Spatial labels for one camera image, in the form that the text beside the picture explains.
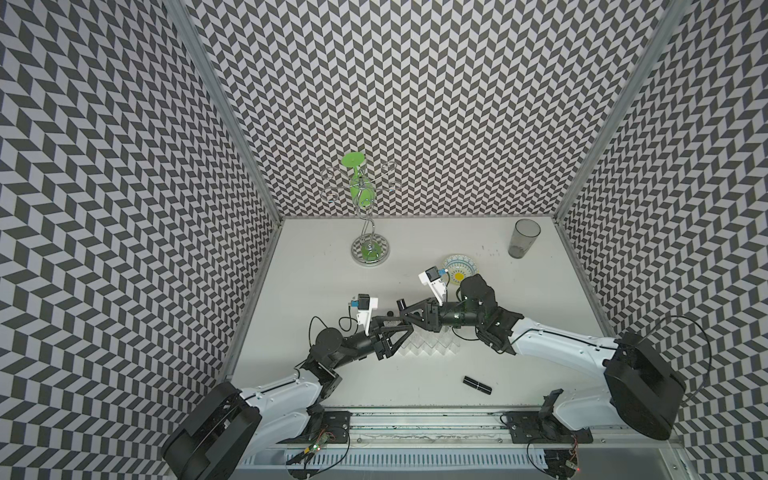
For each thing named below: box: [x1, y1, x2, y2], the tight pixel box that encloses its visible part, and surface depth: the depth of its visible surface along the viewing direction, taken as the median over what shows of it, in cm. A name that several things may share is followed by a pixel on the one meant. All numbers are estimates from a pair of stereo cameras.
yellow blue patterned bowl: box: [442, 254, 480, 285], surface depth 104 cm
